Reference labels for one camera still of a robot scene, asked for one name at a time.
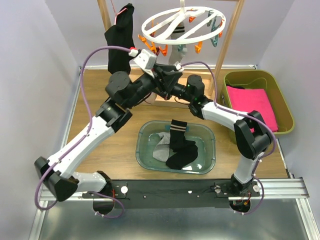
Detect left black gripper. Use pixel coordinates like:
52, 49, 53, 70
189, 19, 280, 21
125, 62, 183, 109

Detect white round clip hanger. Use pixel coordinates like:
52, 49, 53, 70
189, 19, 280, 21
141, 0, 227, 45

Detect grey sock black stripes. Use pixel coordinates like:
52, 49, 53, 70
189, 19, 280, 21
152, 132, 171, 163

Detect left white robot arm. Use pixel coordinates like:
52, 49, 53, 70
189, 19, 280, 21
34, 63, 182, 202

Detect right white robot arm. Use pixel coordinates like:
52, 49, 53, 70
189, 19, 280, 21
167, 73, 276, 196

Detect clear plastic tub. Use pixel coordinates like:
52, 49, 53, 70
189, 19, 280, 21
135, 120, 216, 175

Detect large black hanging cloth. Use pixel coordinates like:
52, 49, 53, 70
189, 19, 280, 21
104, 3, 135, 75

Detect pink folded cloth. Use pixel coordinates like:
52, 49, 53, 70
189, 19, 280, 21
226, 85, 279, 132

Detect olive green bin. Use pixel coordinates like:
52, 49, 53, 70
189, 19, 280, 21
220, 70, 295, 137

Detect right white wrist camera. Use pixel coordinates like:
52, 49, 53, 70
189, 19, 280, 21
175, 63, 183, 72

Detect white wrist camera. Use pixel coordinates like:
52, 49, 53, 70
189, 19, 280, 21
175, 63, 183, 72
133, 49, 157, 78

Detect wooden rack frame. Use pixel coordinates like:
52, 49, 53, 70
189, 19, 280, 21
97, 0, 245, 100

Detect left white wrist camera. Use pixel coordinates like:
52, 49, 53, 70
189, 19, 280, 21
133, 49, 157, 78

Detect black mounting base plate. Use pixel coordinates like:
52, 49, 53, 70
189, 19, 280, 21
82, 179, 260, 213

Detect aluminium rail frame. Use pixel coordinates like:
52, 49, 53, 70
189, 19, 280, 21
28, 65, 320, 240

